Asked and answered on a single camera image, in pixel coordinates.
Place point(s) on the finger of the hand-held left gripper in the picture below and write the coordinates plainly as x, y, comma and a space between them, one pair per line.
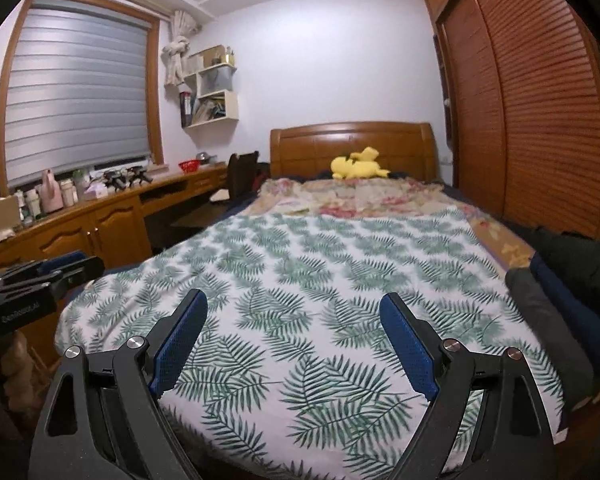
62, 260
80, 272

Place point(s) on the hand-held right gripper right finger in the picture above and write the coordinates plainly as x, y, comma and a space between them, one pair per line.
410, 347

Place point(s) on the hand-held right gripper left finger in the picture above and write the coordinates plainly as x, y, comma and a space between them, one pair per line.
177, 345

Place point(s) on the black button coat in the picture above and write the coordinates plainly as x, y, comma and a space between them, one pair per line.
580, 260

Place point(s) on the person's left hand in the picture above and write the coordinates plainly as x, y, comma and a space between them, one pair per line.
22, 355

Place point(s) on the wooden desk with cabinets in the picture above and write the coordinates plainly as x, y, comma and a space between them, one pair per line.
115, 220

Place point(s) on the pink jug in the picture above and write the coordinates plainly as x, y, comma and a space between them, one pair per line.
52, 197

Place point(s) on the white bottle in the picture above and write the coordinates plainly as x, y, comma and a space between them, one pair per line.
32, 204
68, 194

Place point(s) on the beige box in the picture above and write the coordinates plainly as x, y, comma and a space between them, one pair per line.
4, 214

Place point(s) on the tissue box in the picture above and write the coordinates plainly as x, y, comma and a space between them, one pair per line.
97, 193

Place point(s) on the green-lid bottle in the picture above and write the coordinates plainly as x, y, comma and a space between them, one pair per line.
81, 185

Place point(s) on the black desk gadget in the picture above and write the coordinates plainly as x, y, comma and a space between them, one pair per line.
114, 182
137, 177

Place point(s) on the leaf-print blanket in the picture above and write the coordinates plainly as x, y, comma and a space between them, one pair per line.
305, 285

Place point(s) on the folded grey cloth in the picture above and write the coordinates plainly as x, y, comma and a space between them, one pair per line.
545, 320

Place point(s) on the red basket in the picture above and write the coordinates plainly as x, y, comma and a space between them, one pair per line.
189, 166

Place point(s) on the floral quilt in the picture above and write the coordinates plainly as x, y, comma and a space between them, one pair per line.
360, 192

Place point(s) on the grey window blind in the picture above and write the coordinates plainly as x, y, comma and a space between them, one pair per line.
75, 95

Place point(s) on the grey pot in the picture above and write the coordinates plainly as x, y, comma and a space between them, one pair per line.
205, 158

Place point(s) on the folded navy cloth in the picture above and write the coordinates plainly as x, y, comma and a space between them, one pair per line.
575, 310

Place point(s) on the dark wooden chair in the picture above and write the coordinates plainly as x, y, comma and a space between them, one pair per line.
242, 172

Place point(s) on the yellow plush toy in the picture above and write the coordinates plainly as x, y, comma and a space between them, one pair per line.
355, 167

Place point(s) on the black binder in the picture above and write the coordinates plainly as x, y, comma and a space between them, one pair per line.
186, 110

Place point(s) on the stack of books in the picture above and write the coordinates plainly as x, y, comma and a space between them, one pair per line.
209, 111

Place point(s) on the wooden headboard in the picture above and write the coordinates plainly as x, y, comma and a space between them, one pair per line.
305, 150

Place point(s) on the tied cream curtain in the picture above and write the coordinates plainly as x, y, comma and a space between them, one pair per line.
172, 60

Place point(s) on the louvered wooden wardrobe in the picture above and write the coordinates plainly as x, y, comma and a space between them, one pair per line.
540, 110

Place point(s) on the wooden window frame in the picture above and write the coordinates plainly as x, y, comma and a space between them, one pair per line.
153, 90

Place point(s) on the white wall shelf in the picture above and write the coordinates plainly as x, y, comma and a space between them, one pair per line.
230, 107

